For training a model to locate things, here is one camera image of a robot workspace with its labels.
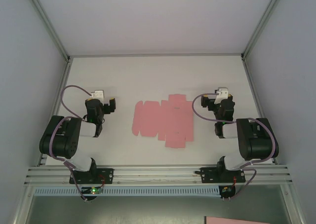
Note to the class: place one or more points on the pink paper box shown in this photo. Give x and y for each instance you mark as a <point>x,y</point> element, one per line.
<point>170,120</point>

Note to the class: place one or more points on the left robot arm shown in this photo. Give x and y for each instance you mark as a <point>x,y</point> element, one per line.
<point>59,137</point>

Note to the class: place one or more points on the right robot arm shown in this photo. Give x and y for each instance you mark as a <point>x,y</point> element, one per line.
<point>256,140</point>

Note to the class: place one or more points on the small circuit board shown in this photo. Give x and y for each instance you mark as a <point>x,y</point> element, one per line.
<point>225,190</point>

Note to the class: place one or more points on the green-lit circuit board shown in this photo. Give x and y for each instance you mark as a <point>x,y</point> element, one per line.
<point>93,190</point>

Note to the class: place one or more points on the pink paper stack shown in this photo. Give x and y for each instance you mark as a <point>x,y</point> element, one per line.
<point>247,220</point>

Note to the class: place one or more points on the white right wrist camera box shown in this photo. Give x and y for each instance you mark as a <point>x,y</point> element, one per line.
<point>222,94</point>

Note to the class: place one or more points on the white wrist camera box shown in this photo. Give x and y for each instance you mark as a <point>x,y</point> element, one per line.
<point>222,94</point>
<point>97,93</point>

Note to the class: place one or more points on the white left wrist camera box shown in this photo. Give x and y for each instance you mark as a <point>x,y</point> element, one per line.
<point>97,93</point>

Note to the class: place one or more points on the aluminium table side rail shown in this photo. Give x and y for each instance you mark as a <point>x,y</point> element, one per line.
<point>60,98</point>
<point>256,98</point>

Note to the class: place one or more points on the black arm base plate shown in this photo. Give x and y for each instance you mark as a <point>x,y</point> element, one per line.
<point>208,175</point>
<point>107,174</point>

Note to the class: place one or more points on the aluminium mounting rail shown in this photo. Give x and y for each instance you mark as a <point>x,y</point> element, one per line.
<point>158,172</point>

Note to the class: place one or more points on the aluminium frame post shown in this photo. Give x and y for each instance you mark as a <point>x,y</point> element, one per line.
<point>47,21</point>
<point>265,21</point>

